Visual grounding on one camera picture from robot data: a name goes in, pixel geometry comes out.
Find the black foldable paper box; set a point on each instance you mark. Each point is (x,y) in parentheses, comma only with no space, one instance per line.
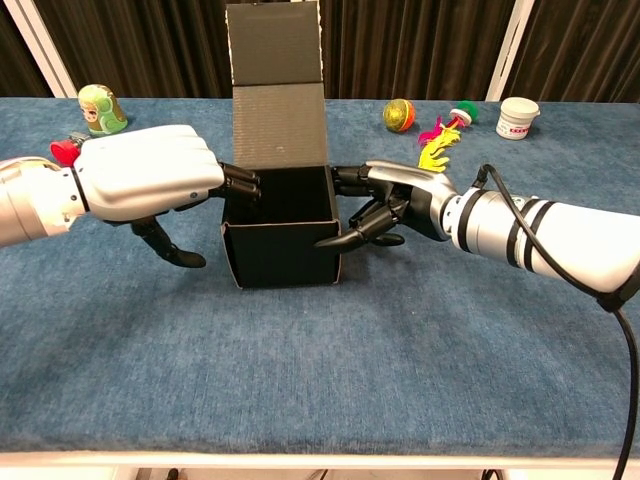
(285,260)

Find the yellow pink feather shuttlecock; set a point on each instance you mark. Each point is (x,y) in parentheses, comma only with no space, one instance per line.
(435,152)

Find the white plastic jar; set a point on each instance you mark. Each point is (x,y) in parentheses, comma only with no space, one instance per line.
(517,117)

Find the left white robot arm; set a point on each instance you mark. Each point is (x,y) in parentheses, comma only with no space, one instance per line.
(30,200)

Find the red emergency stop button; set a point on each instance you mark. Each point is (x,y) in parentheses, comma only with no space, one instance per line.
(62,150)

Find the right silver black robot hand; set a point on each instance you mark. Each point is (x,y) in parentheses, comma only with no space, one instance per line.
(420,185)

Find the yellow orange woven ball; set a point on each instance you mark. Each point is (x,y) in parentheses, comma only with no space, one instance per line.
(399,115)

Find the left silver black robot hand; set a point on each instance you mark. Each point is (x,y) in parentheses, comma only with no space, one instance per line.
(145,167)

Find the black pleated curtain panel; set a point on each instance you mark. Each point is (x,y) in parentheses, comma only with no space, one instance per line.
(150,50)
(575,50)
(15,65)
(425,50)

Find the blue table cloth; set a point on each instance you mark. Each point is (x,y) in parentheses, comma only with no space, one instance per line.
(350,360)

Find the white metal frame post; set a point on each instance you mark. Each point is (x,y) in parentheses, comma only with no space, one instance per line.
(40,50)
(510,50)

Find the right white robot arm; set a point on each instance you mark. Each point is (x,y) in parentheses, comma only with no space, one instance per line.
(575,240)

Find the green nesting doll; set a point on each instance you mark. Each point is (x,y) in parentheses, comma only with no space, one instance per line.
(102,112)

